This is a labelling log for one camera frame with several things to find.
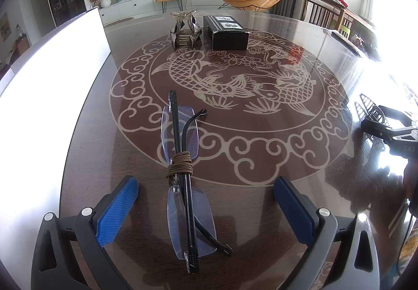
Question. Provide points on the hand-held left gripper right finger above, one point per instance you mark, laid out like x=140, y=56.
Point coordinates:
x=292, y=208

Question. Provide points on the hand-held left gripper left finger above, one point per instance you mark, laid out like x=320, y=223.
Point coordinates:
x=117, y=208

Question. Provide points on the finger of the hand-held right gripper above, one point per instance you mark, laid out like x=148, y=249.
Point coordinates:
x=396, y=115
x=380, y=128

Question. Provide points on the black cloth item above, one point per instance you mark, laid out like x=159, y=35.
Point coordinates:
x=367, y=105

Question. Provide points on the rimless glasses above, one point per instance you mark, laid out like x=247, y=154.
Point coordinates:
x=187, y=218

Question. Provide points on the white storage box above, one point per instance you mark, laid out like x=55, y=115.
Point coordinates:
x=49, y=113

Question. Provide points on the dark flat tray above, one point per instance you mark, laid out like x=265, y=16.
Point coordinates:
x=346, y=43

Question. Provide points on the green plastic stool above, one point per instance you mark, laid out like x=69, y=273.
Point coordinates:
x=346, y=28

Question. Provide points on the floral patterned cloth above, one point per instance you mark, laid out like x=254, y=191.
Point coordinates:
x=408, y=247

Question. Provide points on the dark wooden side table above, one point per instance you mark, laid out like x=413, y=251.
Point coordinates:
x=326, y=12

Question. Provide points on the long black box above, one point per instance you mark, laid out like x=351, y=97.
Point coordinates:
x=225, y=33

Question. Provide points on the white television cabinet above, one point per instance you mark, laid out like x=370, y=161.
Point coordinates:
x=137, y=4

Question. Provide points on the white round vase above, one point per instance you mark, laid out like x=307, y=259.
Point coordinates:
x=105, y=3

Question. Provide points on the framed wall painting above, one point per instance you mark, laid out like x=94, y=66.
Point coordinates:
x=4, y=27

